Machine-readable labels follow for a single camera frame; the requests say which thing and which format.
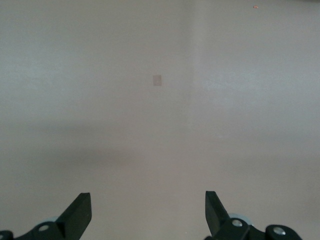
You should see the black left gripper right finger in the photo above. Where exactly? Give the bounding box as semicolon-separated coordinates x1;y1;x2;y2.
204;190;302;240

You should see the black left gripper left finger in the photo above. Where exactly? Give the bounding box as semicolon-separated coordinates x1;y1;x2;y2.
0;192;93;240

